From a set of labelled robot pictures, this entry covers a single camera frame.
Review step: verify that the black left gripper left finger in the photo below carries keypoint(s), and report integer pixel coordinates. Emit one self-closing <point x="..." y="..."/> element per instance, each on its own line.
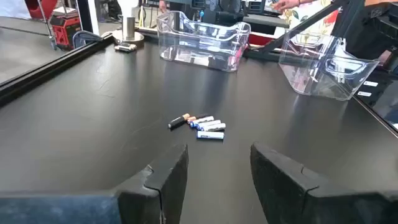
<point x="149" y="199"/>

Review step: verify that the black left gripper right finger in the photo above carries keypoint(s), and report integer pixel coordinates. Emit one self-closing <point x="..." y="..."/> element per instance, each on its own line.
<point x="286" y="186"/>

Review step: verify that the white blue battery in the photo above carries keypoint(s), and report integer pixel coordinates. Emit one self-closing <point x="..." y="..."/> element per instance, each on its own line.
<point x="124" y="49"/>
<point x="209" y="124"/>
<point x="202" y="121"/>
<point x="210" y="135"/>

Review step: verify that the dark batteries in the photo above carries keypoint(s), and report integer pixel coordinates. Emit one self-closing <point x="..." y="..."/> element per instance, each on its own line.
<point x="216" y="127"/>

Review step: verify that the clear plastic bin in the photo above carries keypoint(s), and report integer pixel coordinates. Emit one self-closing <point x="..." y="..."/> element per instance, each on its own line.
<point x="326" y="71"/>
<point x="202" y="46"/>

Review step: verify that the white label sticker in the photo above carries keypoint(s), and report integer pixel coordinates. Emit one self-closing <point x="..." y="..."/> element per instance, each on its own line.
<point x="370" y="83"/>
<point x="364" y="93"/>

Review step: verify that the person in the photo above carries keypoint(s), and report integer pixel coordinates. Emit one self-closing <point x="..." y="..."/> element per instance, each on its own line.
<point x="323" y="25"/>

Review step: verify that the grey table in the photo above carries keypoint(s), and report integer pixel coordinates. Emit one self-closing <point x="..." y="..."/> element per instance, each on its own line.
<point x="264" y="20"/>

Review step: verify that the red black tool box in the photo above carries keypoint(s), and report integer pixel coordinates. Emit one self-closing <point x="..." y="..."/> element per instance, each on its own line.
<point x="65" y="28"/>

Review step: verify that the metal stand leg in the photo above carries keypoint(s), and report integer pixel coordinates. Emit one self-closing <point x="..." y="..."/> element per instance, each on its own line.
<point x="49" y="34"/>

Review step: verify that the person's hand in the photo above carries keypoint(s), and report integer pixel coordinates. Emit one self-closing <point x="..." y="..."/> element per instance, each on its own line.
<point x="162" y="5"/>

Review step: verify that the white curtain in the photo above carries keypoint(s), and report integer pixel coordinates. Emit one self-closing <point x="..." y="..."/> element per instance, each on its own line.
<point x="12" y="7"/>

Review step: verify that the black diagonal frame strut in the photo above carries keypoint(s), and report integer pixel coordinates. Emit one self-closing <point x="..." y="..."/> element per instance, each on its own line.
<point x="295" y="27"/>

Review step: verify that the white black post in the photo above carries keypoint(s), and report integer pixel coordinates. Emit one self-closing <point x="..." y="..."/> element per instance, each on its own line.
<point x="88" y="15"/>

